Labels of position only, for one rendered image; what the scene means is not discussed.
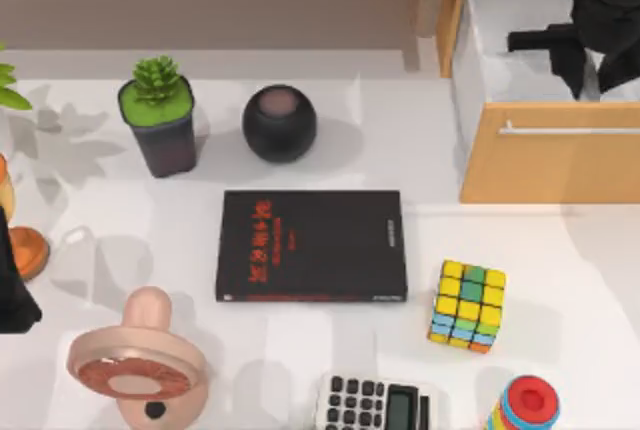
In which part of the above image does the pale wooden drawer front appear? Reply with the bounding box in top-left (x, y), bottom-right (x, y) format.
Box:
top-left (458, 101), bottom-right (640, 205)

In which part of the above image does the wooden drawer cabinet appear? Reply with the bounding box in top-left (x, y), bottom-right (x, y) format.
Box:
top-left (436, 0), bottom-right (640, 80)

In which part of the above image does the coloured puzzle cube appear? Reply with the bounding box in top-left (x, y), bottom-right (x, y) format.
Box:
top-left (426, 258), bottom-right (508, 356)

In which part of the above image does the black round speaker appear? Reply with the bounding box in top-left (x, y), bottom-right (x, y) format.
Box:
top-left (241, 83), bottom-right (319, 166)

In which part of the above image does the black book with red lettering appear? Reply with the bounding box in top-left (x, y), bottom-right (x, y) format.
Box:
top-left (215, 189), bottom-right (409, 304)

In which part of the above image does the stack of coloured rings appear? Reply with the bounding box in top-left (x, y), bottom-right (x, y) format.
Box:
top-left (486, 374), bottom-right (561, 430)

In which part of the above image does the white calculator with black keys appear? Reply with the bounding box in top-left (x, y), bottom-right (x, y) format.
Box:
top-left (313, 372), bottom-right (440, 430)

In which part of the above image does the green succulent in dark pot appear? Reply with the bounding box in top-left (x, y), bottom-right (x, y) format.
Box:
top-left (116, 54), bottom-right (198, 180)

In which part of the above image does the green leafy plant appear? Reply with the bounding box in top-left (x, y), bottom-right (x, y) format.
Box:
top-left (0, 41), bottom-right (34, 112)

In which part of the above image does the orange trophy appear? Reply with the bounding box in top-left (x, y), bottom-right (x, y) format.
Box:
top-left (0, 153), bottom-right (52, 282)

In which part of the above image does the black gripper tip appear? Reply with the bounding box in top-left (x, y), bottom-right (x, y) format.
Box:
top-left (0, 206), bottom-right (44, 336)

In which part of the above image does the long metal drawer handle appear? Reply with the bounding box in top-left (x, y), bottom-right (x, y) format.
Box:
top-left (496, 120), bottom-right (640, 137)

